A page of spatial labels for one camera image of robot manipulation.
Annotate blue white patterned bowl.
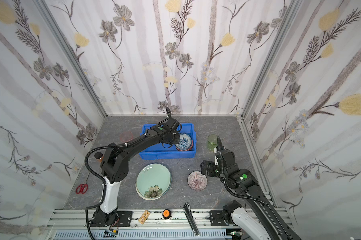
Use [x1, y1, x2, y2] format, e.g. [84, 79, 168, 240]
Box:
[175, 133, 193, 152]

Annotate pink glass small plate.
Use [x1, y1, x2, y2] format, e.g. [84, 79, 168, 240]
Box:
[187, 171, 207, 191]

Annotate green floral plate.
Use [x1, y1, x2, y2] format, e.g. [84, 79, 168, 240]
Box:
[135, 163, 172, 201]

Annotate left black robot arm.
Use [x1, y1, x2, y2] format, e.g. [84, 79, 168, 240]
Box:
[84, 117, 182, 229]

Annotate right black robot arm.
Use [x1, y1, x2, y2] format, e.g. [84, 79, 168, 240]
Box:
[200, 148, 301, 240]

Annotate blue plastic bin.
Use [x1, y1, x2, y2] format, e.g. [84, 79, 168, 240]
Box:
[139, 123, 197, 160]

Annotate green glass cup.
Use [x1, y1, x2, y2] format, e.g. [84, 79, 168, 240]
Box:
[207, 134, 219, 151]

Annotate pink glass cup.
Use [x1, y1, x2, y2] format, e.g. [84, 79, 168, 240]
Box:
[119, 131, 134, 143]

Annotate brown spice jar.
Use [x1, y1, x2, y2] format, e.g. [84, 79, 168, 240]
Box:
[94, 152, 104, 163]

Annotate orange round button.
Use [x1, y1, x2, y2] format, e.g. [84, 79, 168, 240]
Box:
[162, 209, 172, 220]

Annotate small wooden tag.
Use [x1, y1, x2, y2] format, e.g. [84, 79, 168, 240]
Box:
[138, 210, 151, 225]

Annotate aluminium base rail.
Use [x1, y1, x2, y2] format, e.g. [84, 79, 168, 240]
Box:
[41, 209, 251, 240]

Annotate red handled scissors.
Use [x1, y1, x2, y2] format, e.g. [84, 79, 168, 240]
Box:
[75, 173, 90, 194]

